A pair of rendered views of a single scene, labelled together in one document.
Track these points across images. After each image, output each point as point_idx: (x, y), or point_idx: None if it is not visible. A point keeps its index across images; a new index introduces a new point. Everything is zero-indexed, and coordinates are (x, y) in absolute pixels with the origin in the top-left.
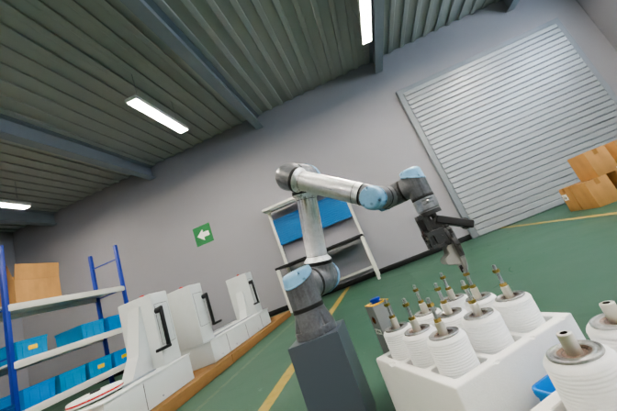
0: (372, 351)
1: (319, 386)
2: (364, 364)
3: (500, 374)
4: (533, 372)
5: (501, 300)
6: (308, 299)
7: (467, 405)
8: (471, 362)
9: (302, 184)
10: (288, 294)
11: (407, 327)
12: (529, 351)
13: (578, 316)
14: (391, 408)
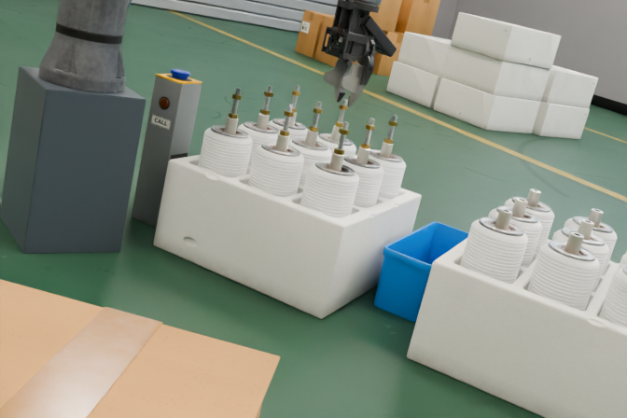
0: (6, 134)
1: (72, 166)
2: (6, 152)
3: (369, 228)
4: (382, 235)
5: (381, 157)
6: (116, 24)
7: (341, 245)
8: (351, 208)
9: None
10: None
11: (250, 138)
12: (389, 216)
13: None
14: (126, 229)
